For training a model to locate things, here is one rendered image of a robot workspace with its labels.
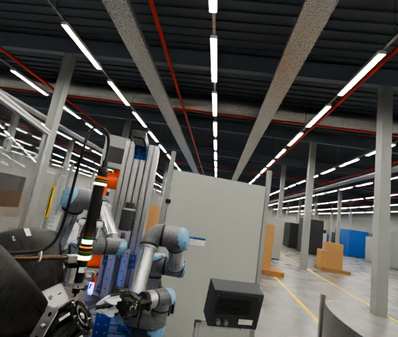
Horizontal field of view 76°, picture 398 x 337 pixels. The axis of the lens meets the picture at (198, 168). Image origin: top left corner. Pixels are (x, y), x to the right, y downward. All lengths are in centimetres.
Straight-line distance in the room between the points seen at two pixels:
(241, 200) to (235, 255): 61
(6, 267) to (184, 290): 232
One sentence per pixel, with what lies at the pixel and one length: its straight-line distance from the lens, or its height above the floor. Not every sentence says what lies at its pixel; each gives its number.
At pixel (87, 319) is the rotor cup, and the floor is 121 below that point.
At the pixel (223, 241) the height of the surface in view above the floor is 131.
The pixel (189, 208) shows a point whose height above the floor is 161.
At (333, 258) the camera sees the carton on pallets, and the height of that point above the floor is 58.
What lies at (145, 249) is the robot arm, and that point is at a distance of 137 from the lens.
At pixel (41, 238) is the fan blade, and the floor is 140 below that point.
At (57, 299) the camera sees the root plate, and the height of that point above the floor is 125.
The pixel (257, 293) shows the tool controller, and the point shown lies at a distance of 145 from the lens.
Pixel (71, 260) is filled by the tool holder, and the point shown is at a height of 136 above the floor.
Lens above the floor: 157
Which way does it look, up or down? 10 degrees up
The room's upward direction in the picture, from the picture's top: 9 degrees clockwise
